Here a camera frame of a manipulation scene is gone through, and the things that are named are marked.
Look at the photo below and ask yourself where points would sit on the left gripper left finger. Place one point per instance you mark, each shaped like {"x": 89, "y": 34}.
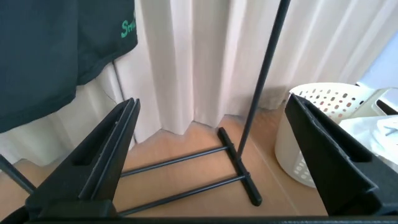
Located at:
{"x": 102, "y": 161}

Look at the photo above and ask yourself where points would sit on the black garment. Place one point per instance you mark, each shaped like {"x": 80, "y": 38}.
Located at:
{"x": 37, "y": 62}

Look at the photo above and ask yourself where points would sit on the black clothes rack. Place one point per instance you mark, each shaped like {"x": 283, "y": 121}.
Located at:
{"x": 264, "y": 71}

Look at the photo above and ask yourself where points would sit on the white garment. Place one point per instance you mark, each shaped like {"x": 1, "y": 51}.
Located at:
{"x": 373, "y": 133}

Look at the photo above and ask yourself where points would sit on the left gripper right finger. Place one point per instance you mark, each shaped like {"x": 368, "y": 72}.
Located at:
{"x": 335, "y": 168}

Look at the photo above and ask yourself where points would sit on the beige curtain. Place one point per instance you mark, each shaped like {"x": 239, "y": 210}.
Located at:
{"x": 192, "y": 62}

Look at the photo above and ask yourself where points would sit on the white laundry basket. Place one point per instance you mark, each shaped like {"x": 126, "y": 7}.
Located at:
{"x": 286, "y": 146}

